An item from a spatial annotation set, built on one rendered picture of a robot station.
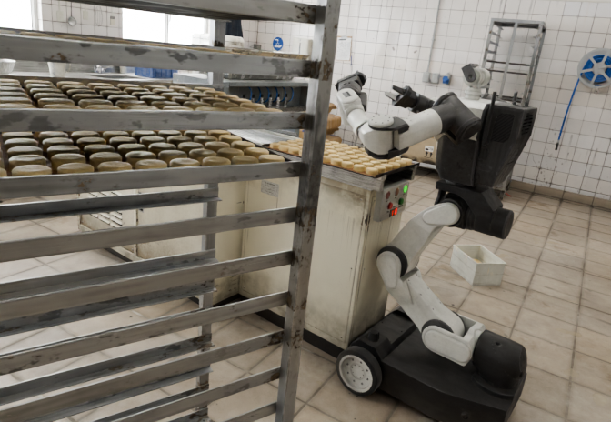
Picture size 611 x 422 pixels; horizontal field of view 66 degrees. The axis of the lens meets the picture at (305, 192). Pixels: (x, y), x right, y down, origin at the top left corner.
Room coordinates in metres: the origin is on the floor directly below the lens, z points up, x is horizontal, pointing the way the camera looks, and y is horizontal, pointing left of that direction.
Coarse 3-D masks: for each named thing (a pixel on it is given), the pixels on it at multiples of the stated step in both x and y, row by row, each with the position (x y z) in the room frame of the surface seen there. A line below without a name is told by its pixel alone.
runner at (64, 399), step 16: (272, 336) 0.84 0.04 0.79; (208, 352) 0.76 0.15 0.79; (224, 352) 0.78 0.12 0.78; (240, 352) 0.80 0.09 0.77; (144, 368) 0.69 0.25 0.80; (160, 368) 0.71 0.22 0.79; (176, 368) 0.72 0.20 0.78; (192, 368) 0.74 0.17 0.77; (96, 384) 0.65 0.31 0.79; (112, 384) 0.66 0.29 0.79; (128, 384) 0.67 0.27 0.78; (32, 400) 0.59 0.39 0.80; (48, 400) 0.60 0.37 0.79; (64, 400) 0.62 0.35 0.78; (80, 400) 0.63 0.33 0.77; (0, 416) 0.57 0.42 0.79; (16, 416) 0.58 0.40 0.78; (32, 416) 0.59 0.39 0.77
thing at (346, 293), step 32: (256, 192) 2.18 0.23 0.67; (288, 192) 2.06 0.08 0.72; (320, 192) 1.96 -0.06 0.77; (352, 192) 1.87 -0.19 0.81; (288, 224) 2.05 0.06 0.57; (320, 224) 1.95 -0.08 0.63; (352, 224) 1.86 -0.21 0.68; (384, 224) 1.95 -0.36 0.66; (320, 256) 1.94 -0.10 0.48; (352, 256) 1.84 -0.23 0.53; (256, 288) 2.15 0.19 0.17; (320, 288) 1.93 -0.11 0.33; (352, 288) 1.83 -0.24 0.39; (384, 288) 2.04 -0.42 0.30; (320, 320) 1.91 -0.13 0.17; (352, 320) 1.82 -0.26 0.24
